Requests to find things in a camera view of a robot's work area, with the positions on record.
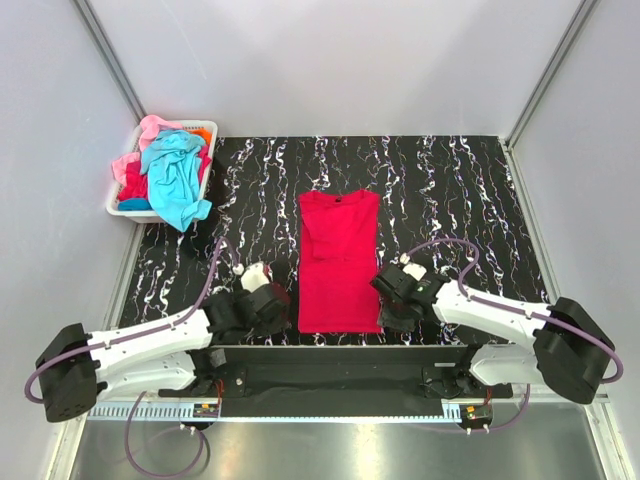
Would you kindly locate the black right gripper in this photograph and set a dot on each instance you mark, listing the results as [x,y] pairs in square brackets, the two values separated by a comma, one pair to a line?
[385,318]

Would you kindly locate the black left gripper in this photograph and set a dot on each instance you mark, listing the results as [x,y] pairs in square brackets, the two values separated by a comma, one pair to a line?
[279,323]

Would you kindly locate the red t-shirt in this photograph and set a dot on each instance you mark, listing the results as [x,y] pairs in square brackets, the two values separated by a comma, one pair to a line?
[338,261]

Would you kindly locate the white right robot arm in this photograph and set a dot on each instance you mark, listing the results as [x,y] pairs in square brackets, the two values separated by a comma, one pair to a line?
[559,345]

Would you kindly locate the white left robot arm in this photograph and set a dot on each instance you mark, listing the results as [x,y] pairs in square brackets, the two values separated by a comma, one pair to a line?
[73,370]

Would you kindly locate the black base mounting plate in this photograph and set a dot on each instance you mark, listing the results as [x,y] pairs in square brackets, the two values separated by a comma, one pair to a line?
[345,381]

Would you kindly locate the left electronics board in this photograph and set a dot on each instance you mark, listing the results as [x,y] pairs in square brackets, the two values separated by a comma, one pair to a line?
[206,410]

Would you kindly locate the electronics board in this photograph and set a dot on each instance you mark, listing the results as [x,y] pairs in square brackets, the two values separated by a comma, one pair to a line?
[475,412]
[206,410]

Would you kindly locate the right electronics board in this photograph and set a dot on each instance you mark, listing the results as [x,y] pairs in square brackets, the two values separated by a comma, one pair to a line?
[475,412]

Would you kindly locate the white plastic laundry basket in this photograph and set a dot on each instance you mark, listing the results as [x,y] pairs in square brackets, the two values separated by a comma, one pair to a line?
[150,216]

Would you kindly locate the magenta t-shirt in basket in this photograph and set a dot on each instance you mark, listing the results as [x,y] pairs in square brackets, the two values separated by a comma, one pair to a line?
[127,172]

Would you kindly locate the light blue t-shirt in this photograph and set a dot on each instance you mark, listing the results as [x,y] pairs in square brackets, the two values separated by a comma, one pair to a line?
[173,165]

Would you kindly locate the orange t-shirt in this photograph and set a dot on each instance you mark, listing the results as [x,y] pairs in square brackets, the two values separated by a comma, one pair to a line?
[205,134]

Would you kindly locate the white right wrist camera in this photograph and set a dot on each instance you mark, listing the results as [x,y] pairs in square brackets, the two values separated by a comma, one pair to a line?
[414,270]

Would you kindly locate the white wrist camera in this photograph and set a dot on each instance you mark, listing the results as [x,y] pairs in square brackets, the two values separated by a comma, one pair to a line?
[255,276]
[414,270]

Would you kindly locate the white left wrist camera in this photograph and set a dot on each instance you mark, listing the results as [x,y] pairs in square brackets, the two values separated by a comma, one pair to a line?
[255,276]

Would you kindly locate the white slotted cable duct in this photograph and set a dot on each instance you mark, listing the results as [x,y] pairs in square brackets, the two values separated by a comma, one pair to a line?
[150,412]

